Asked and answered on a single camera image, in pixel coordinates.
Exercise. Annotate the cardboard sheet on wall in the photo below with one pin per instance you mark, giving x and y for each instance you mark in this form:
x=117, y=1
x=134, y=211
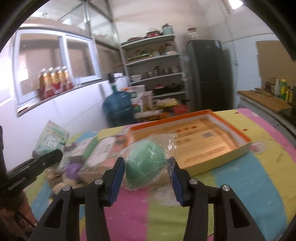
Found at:
x=274, y=61

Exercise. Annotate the red plastic basin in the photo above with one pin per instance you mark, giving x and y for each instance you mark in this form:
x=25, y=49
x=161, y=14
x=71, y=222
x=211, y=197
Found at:
x=180, y=109

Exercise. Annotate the beige plush bear purple bow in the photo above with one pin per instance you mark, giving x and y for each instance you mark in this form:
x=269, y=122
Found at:
x=67, y=176

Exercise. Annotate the colourful cartoon quilt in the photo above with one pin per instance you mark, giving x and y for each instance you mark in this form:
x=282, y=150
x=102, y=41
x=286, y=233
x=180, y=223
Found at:
x=263, y=179

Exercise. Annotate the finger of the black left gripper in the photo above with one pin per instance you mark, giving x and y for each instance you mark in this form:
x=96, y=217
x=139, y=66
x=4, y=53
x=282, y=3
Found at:
x=26, y=173

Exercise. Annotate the green white tissue box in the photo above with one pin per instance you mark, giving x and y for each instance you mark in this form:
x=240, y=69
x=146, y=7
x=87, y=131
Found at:
x=83, y=150

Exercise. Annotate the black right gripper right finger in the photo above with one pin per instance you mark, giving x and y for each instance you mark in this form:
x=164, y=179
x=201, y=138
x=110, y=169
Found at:
x=232, y=221

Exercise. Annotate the person's left hand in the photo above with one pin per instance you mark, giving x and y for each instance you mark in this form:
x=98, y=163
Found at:
x=16, y=214

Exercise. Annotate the black refrigerator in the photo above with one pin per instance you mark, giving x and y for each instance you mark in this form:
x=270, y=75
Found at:
x=211, y=83

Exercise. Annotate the wooden counter top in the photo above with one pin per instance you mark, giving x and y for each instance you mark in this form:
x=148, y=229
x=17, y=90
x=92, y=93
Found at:
x=265, y=99

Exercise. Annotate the orange drink bottles pack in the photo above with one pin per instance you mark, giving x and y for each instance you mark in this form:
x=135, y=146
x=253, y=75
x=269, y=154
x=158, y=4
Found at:
x=54, y=81

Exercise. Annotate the green yellow bottle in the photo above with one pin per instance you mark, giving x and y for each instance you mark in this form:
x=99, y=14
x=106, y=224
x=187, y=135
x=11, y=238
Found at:
x=283, y=89

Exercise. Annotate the orange cardboard box lid tray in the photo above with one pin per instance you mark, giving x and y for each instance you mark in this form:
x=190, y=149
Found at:
x=204, y=140

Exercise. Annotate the green sponge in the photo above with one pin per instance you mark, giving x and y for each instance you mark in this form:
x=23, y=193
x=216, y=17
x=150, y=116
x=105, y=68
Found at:
x=150, y=161

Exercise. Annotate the blue water jug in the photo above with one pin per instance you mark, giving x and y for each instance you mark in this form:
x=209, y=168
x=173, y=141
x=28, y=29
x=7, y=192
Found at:
x=118, y=109

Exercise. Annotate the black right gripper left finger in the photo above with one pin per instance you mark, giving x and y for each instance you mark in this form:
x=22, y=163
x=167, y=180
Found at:
x=61, y=219

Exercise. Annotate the grey metal shelf rack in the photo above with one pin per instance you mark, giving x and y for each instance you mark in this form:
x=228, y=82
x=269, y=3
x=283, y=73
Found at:
x=156, y=63

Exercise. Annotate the white green tissue pack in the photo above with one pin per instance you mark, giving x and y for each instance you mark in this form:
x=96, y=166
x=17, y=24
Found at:
x=53, y=137

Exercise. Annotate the floral pink tissue pack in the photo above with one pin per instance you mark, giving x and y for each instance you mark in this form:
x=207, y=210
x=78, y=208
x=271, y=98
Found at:
x=102, y=158

